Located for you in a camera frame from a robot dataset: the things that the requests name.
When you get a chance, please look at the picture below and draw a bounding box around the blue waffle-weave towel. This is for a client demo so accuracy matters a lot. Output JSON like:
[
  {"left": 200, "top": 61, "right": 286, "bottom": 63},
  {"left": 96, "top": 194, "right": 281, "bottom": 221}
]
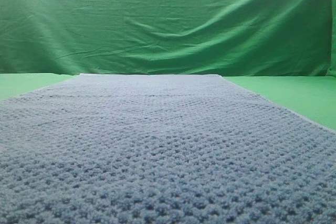
[{"left": 1, "top": 74, "right": 335, "bottom": 223}]

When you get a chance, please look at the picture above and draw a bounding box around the green backdrop cloth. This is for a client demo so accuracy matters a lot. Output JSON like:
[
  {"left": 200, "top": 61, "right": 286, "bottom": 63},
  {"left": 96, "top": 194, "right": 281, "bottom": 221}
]
[{"left": 1, "top": 0, "right": 335, "bottom": 76}]

